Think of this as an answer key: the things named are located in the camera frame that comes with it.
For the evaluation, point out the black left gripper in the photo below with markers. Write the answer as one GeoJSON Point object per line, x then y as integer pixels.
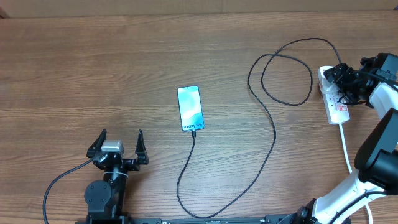
{"type": "Point", "coordinates": [134, 164]}

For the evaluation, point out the white charger plug adapter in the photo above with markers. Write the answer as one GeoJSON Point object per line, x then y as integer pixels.
{"type": "Point", "coordinates": [327, 87]}

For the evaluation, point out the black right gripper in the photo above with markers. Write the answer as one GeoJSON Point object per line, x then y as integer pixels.
{"type": "Point", "coordinates": [342, 71]}

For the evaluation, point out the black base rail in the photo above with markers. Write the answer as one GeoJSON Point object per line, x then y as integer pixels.
{"type": "Point", "coordinates": [268, 219]}

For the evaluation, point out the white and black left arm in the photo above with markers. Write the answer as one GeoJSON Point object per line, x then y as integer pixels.
{"type": "Point", "coordinates": [105, 197]}

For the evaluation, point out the black smartphone with blue screen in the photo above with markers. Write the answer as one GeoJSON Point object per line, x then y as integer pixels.
{"type": "Point", "coordinates": [189, 103]}

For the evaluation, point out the white power strip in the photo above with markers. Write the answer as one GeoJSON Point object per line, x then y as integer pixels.
{"type": "Point", "coordinates": [336, 112]}

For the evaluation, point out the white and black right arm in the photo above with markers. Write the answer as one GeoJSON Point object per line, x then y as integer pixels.
{"type": "Point", "coordinates": [375, 165]}

